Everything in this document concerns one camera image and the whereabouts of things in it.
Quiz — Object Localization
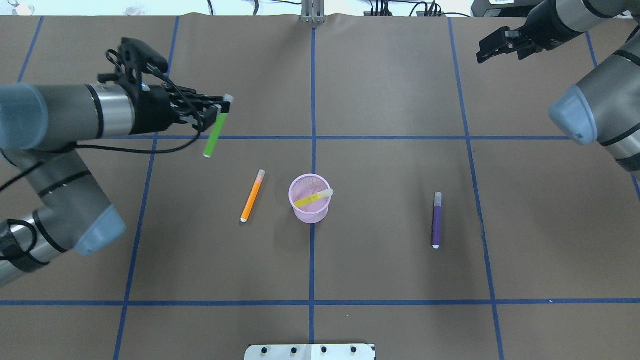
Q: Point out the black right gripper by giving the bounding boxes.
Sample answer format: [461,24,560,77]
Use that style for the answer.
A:
[476,20,548,64]

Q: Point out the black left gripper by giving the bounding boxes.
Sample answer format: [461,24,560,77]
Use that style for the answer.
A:
[131,84,232,135]

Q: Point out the green highlighter pen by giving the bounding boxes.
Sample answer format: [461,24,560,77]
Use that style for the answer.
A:
[203,109,230,158]

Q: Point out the orange highlighter pen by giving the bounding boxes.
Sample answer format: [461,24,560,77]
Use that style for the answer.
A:
[240,169,266,224]

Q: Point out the yellow highlighter pen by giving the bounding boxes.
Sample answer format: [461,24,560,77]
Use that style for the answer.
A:
[294,188,334,208]

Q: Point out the purple highlighter pen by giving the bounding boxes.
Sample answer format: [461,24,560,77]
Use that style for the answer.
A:
[430,192,442,249]

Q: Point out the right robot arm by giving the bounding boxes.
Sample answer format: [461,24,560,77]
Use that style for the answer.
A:
[477,0,640,178]

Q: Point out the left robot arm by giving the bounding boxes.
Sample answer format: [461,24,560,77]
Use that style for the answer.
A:
[1,80,234,286]

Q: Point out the pink mesh pen holder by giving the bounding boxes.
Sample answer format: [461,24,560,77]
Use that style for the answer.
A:
[287,173,332,224]

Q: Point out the brown paper table mat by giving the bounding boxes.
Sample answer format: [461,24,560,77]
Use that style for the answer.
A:
[1,14,639,360]

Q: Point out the aluminium frame post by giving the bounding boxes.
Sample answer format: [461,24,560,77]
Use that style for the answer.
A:
[300,0,326,25]

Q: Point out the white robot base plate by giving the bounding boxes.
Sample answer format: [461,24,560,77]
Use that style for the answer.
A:
[244,343,377,360]

